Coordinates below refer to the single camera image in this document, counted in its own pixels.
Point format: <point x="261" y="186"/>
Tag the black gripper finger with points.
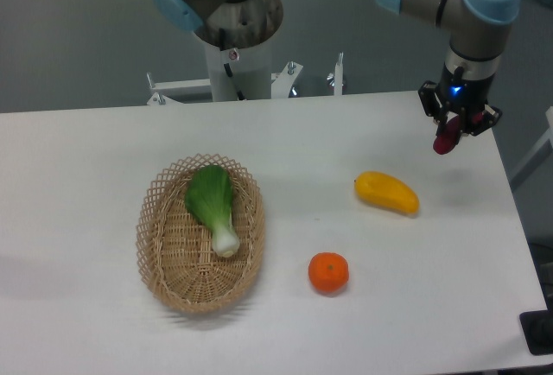
<point x="433" y="105"/>
<point x="477" y="123"/>

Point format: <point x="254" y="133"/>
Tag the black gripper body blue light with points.
<point x="466" y="81"/>

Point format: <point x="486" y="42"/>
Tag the purple-red sweet potato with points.
<point x="448" y="138"/>

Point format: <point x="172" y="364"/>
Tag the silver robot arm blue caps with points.
<point x="477" y="28"/>

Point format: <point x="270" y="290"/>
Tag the oval woven wicker basket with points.
<point x="175" y="257"/>

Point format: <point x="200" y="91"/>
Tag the yellow mango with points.
<point x="387" y="192"/>

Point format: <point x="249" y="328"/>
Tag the orange tangerine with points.
<point x="328" y="272"/>

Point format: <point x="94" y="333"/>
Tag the black device at table edge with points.
<point x="537" y="328"/>

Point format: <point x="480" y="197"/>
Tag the green bok choy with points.
<point x="209" y="199"/>

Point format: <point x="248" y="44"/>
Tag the white table leg frame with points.
<point x="534" y="158"/>

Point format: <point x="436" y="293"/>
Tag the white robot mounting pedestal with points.
<point x="237" y="41"/>

